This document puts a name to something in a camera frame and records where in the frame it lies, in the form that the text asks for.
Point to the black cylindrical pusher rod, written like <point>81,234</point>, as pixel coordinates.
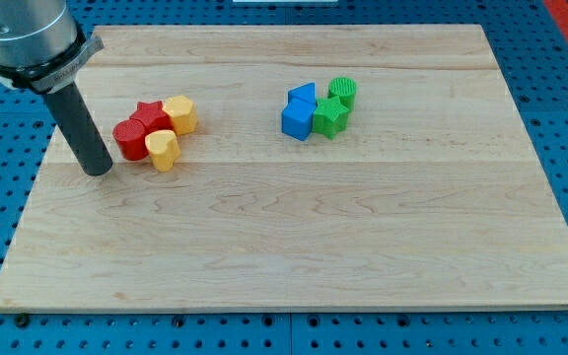
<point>72,117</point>

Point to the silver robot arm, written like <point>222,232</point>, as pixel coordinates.
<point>42,48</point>

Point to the red star block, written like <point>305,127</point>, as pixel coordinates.
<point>152,116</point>

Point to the green star block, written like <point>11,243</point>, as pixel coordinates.
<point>330,117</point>

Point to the red cylinder block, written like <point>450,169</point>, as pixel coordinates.
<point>129,136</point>

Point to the yellow heart block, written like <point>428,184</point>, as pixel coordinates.
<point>163,149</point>

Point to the yellow hexagon block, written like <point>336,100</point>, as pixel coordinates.
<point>182,113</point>

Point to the blue cube block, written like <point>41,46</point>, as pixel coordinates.
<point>297,119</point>

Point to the wooden board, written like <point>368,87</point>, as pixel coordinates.
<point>432,199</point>

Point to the blue triangle block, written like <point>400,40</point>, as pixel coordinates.
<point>305,93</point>

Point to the green cylinder block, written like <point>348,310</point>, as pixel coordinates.
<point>345,89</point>

